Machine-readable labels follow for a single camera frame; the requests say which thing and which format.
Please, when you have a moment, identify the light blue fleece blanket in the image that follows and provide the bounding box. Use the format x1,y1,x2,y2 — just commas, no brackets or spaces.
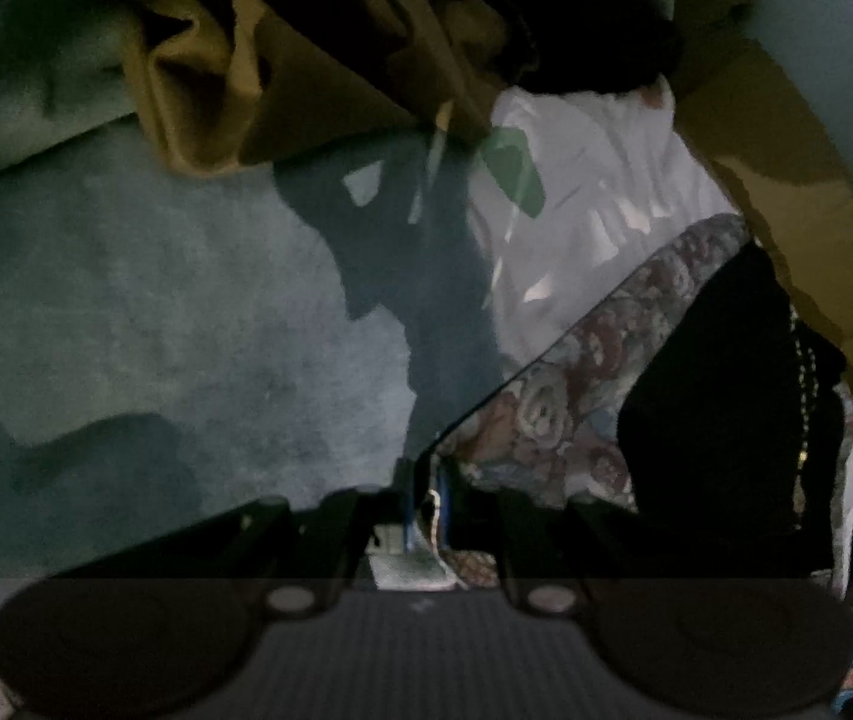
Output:
0,0,501,578

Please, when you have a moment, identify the black hoodie with white logo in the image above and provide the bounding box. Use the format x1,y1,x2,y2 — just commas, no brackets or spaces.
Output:
617,244,846,580

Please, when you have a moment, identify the white printed bed sheet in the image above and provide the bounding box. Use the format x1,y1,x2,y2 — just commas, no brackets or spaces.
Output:
467,80,734,374

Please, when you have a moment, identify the mustard yellow cloth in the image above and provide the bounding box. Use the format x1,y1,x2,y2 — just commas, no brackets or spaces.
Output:
125,0,504,176

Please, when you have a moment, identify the teddy bear print cloth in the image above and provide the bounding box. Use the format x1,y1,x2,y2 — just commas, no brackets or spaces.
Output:
436,215,853,585

